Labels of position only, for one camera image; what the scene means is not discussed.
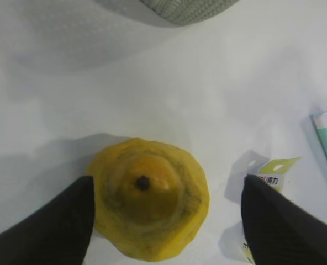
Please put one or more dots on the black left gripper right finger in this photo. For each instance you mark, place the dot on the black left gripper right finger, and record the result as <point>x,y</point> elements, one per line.
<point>276,230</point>

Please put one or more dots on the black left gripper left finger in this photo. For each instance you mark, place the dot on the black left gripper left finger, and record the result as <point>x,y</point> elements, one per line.
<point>58,233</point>

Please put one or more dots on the yellow waste paper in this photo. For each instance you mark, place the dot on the yellow waste paper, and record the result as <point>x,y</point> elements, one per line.
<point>273,172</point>

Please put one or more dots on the yellow pear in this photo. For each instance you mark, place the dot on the yellow pear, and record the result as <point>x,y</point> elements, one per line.
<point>151,198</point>

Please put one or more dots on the green woven plastic basket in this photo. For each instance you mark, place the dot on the green woven plastic basket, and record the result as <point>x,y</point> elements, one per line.
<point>187,12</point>

